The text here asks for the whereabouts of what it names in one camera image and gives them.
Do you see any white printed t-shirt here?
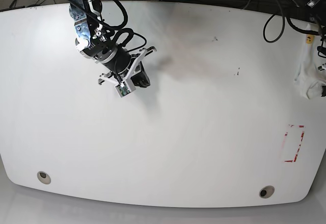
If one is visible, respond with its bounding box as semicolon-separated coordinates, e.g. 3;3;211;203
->
294;34;325;99

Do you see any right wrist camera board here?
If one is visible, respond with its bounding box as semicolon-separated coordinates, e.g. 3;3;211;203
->
115;81;135;98

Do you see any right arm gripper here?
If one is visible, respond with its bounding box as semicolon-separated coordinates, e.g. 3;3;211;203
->
96;46;156;88

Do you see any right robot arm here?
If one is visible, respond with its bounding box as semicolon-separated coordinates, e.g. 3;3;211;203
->
67;0;156;96

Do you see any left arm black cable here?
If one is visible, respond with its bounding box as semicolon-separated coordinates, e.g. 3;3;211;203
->
262;0;319;43

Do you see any red tape rectangle marking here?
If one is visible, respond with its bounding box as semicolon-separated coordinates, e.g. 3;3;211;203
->
281;124;305;163

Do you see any right table cable grommet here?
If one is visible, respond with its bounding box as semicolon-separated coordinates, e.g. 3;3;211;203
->
259;186;275;199

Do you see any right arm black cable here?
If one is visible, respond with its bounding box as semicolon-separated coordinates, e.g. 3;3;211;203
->
95;0;134;49

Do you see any left table cable grommet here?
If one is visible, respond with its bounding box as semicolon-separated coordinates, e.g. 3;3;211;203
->
37;171;51;185

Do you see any table cable grommet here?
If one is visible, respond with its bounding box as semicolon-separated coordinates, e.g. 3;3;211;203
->
259;186;275;199
37;171;51;185

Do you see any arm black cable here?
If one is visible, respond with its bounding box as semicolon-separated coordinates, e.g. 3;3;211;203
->
262;0;319;43
95;0;134;49

